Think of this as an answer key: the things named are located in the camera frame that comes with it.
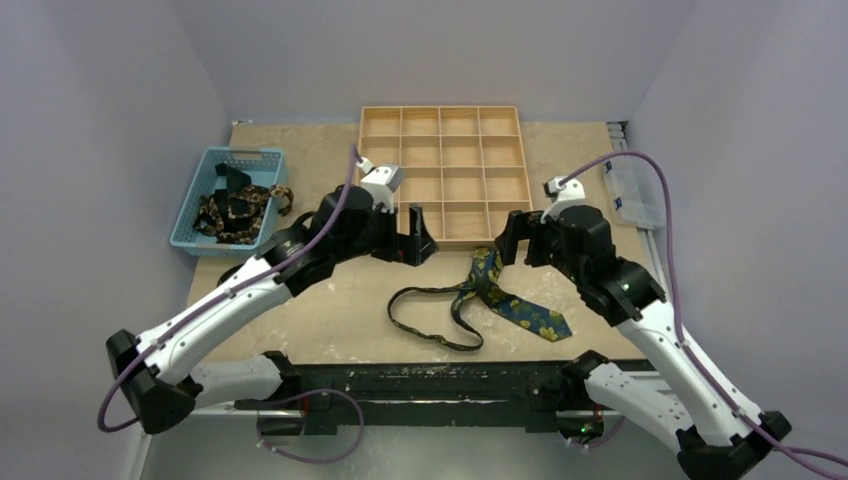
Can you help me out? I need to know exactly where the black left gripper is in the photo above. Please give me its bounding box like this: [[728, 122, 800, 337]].
[[335, 199, 437, 266]]

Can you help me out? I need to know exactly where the blue floral tie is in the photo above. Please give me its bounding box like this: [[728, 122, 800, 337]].
[[386, 247, 573, 352]]

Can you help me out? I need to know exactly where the wooden compartment tray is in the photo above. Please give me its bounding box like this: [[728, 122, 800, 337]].
[[358, 105, 533, 250]]

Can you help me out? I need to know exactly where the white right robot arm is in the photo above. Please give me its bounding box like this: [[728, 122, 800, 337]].
[[495, 205, 791, 479]]

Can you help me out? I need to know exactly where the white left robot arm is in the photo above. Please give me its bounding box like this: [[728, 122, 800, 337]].
[[97, 185, 439, 434]]

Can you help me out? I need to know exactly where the clear plastic box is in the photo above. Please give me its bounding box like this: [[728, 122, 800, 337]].
[[601, 155, 666, 231]]

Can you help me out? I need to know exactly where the blue plastic basket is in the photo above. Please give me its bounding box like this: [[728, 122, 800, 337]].
[[170, 146, 294, 258]]

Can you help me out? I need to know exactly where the leopard print tie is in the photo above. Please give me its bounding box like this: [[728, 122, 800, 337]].
[[193, 184, 294, 245]]

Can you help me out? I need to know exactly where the black tie in basket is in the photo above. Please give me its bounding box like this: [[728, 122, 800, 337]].
[[212, 163, 252, 220]]

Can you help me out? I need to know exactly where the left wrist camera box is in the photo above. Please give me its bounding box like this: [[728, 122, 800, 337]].
[[357, 156, 405, 213]]

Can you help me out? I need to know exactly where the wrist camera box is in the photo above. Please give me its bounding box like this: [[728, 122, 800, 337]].
[[540, 176, 586, 223], [357, 156, 405, 213]]

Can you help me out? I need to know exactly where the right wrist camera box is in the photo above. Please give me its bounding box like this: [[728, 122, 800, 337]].
[[540, 176, 586, 223]]

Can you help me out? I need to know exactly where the black coiled cable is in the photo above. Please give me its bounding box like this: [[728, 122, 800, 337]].
[[218, 210, 319, 286]]

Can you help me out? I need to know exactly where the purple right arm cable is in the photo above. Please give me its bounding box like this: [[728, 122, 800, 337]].
[[559, 150, 848, 480]]

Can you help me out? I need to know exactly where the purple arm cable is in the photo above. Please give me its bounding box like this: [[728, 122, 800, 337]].
[[559, 150, 848, 480], [97, 142, 364, 435]]

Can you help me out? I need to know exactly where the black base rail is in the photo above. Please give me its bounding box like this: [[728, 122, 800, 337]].
[[233, 361, 615, 441]]

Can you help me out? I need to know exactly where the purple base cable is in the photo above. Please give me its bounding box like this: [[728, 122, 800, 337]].
[[255, 388, 366, 465]]

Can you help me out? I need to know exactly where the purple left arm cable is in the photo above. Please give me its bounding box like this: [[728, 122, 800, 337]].
[[97, 142, 364, 435]]

